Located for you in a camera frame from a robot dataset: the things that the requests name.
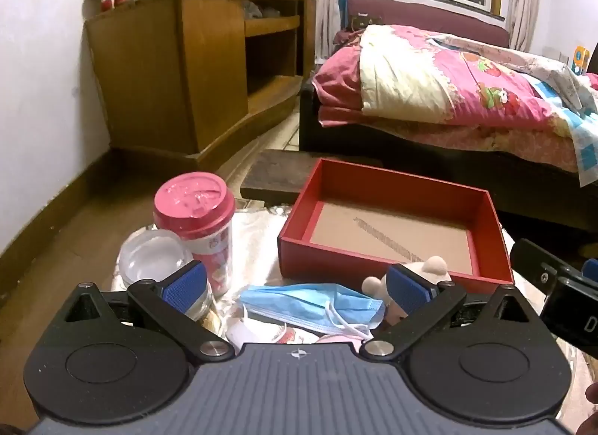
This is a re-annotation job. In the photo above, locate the white printed cloth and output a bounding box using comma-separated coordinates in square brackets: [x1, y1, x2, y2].
[226, 317, 324, 354]

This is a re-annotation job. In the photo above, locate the bed with pink quilt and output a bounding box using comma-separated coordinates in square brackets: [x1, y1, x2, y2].
[299, 0, 598, 236]

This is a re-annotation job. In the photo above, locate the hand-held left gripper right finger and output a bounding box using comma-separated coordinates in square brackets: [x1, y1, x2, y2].
[360, 264, 543, 362]

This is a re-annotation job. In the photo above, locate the pink soft cloth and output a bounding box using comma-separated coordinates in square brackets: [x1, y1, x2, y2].
[321, 333, 371, 352]

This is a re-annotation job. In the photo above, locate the orange toy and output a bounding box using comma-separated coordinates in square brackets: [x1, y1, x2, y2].
[572, 46, 590, 76]

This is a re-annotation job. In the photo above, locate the small white plush toy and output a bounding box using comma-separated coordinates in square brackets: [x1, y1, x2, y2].
[362, 256, 453, 326]

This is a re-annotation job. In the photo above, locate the pink strawberry quilt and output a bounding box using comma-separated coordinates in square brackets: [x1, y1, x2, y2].
[312, 24, 590, 175]

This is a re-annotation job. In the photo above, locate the grey cloth in cabinet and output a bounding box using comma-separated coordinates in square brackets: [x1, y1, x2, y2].
[242, 0, 282, 20]

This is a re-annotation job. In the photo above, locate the dark wooden stool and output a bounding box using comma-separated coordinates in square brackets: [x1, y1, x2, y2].
[240, 149, 385, 203]

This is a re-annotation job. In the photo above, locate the wooden cabinet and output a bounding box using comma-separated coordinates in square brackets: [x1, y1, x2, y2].
[84, 0, 318, 161]

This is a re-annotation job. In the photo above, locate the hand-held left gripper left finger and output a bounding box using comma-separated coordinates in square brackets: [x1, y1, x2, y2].
[61, 260, 234, 362]

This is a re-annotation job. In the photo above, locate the blue face mask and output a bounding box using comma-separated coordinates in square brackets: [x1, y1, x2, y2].
[238, 283, 386, 340]

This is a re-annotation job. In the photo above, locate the pink lidded cup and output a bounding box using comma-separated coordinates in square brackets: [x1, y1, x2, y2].
[153, 172, 235, 298]

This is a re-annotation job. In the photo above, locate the clear glass jar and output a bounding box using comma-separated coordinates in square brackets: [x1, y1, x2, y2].
[118, 229, 214, 324]

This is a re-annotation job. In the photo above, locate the red cardboard box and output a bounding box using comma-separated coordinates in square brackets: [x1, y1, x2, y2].
[278, 158, 515, 296]

